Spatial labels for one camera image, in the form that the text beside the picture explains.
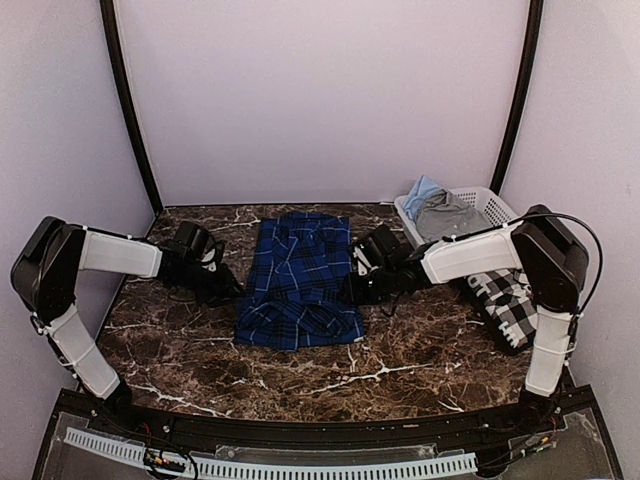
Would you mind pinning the right black corner post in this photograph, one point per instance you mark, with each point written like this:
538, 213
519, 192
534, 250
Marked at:
521, 89

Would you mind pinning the grey button shirt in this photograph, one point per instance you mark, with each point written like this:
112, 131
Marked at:
443, 214

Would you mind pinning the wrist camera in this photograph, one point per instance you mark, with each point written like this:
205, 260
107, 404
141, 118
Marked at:
380, 248
197, 245

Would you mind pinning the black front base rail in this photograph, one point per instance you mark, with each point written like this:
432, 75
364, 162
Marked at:
488, 431

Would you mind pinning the white slotted cable duct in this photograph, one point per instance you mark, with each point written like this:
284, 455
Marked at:
201, 466

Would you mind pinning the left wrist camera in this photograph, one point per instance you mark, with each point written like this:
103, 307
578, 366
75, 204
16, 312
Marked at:
197, 245

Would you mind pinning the white plastic laundry basket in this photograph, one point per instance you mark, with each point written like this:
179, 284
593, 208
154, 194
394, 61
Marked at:
495, 210

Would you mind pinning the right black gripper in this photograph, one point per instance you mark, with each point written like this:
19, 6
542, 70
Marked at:
354, 292

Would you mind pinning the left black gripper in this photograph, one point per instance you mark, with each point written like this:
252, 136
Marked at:
224, 289

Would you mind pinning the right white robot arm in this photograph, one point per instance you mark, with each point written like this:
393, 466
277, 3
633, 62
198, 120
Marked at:
537, 244

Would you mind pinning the left black corner post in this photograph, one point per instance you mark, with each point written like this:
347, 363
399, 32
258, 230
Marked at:
117, 62

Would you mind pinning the blue plaid long sleeve shirt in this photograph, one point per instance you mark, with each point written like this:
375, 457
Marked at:
292, 295

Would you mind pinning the black white checkered shirt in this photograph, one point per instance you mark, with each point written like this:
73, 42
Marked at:
504, 300

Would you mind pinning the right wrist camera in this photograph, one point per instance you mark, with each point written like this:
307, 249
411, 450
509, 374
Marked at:
380, 248

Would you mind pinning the light blue shirt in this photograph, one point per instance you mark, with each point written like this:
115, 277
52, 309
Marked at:
423, 189

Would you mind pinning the black corner post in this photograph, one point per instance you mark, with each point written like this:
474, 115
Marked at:
117, 62
521, 89

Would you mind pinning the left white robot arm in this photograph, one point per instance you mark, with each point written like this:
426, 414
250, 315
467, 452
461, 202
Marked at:
48, 273

